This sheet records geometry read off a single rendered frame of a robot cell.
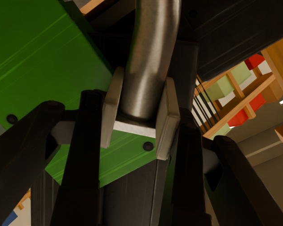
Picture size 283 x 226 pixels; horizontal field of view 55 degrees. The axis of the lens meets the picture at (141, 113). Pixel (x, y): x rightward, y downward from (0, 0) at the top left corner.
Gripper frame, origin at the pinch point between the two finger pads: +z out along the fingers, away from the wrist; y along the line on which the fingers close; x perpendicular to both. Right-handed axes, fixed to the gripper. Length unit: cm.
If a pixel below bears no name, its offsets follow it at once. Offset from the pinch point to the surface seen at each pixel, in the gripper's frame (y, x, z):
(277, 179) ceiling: 362, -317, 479
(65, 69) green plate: -6.4, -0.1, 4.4
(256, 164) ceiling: 363, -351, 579
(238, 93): 131, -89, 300
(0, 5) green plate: -11.5, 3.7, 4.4
